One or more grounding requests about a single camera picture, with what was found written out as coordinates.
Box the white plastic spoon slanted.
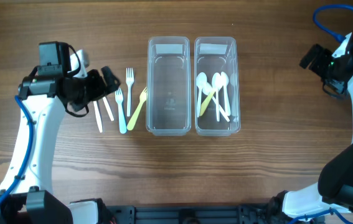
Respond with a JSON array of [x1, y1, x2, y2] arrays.
[[196, 72, 207, 117]]

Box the yellow plastic spoon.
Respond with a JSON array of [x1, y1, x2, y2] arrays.
[[199, 88, 215, 116]]

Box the white plastic spoon wide handle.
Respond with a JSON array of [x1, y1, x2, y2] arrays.
[[221, 72, 231, 116]]

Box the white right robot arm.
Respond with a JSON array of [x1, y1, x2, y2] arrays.
[[267, 41, 353, 223]]

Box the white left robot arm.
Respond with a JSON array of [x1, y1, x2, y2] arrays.
[[0, 67, 120, 223]]

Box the left clear plastic container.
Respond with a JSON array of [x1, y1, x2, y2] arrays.
[[146, 36, 191, 136]]

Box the clear plastic container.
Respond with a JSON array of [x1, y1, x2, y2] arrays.
[[194, 37, 241, 136], [146, 36, 191, 136]]

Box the right clear plastic container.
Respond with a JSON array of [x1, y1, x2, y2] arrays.
[[194, 37, 241, 136]]

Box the white plastic spoon in container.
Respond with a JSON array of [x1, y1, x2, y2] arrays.
[[201, 83, 230, 122]]

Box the white plastic fork upper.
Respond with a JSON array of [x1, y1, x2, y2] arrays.
[[126, 67, 134, 117]]

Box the white plastic fork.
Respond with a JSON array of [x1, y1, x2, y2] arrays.
[[102, 96, 115, 121], [93, 101, 103, 133], [126, 67, 134, 117]]

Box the white plastic fork leftmost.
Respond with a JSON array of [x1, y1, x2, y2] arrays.
[[93, 101, 103, 133]]

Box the yellow plastic fork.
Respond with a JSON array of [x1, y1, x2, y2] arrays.
[[127, 87, 147, 131]]

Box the light blue plastic fork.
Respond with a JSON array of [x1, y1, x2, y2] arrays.
[[115, 88, 127, 134]]

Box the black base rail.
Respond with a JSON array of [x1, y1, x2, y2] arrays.
[[107, 203, 292, 224]]

